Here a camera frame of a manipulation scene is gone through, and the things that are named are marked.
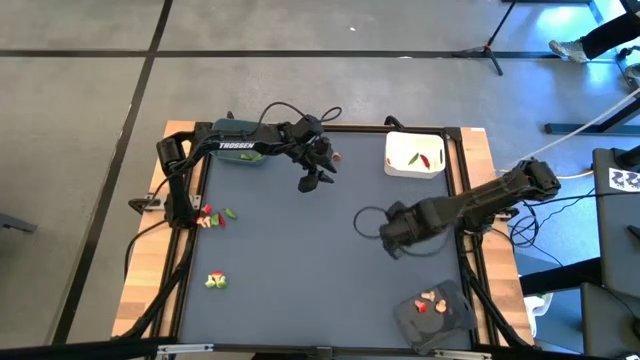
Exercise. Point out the grey chair leg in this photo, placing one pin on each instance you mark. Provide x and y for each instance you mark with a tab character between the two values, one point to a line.
15	222

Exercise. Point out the person's leg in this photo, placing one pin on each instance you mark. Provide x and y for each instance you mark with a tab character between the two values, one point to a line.
610	35

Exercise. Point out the dark grey cabinet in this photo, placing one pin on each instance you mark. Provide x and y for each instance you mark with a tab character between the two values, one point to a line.
617	235

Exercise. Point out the white mushroom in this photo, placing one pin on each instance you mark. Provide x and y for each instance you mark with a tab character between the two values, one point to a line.
427	296

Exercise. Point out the white plastic basket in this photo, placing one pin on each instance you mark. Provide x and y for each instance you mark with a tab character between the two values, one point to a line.
400	170

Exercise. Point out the black clamp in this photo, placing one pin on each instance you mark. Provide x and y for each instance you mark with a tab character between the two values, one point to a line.
394	121
230	115

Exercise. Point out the black metal table frame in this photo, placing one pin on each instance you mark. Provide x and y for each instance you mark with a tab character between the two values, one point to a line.
350	127

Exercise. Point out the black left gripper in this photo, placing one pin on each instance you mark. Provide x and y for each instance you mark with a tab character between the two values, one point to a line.
316	155

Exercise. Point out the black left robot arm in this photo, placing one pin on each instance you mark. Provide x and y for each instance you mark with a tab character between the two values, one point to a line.
235	145

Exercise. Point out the person's shoe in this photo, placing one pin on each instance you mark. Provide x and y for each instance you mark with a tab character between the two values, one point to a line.
634	70
567	50

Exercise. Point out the white plastic object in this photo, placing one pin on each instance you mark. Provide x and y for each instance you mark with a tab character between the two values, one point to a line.
537	310

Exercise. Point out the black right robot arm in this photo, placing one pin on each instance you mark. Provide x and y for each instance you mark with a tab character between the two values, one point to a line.
480	200

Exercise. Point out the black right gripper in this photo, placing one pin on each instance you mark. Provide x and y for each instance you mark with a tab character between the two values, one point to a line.
407	225

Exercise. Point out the blue plastic basket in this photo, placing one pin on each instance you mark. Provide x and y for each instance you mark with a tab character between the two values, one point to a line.
227	158

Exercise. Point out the silver aluminium bracket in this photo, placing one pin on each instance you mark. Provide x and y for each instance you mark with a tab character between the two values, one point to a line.
462	355
185	348

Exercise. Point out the beige mushroom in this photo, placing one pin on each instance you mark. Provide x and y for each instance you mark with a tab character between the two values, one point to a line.
203	221

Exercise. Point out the white fiducial tag sheet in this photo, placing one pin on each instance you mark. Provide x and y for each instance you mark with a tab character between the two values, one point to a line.
625	179

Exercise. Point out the dark grey plastic basket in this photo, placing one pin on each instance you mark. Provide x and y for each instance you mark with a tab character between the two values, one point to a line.
440	330

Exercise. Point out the black stand base bar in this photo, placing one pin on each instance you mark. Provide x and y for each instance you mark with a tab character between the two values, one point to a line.
580	129

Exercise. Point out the black diagonal beam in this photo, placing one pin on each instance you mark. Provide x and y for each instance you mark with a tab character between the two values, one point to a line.
560	277

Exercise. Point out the dark grey box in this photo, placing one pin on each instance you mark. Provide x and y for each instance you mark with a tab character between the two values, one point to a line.
610	320

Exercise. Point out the black tripod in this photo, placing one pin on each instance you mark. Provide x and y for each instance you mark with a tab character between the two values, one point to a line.
492	42

